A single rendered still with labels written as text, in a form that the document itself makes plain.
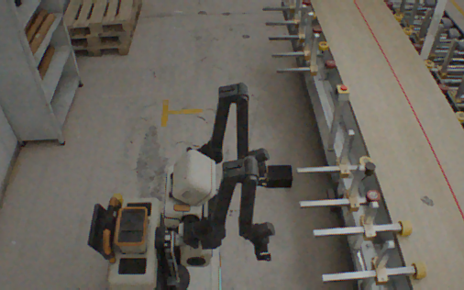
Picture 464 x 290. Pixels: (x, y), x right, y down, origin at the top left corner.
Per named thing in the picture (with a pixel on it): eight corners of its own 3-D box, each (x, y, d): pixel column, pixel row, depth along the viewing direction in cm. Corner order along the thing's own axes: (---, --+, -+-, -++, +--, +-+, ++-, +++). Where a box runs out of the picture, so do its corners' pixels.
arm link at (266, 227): (238, 217, 184) (239, 235, 178) (263, 209, 180) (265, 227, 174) (250, 229, 192) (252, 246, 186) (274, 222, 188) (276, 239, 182)
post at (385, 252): (361, 292, 213) (388, 247, 179) (360, 286, 216) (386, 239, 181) (368, 291, 214) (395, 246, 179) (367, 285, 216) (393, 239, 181)
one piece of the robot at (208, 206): (193, 250, 210) (191, 228, 194) (194, 206, 229) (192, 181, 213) (226, 250, 210) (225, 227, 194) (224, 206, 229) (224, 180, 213)
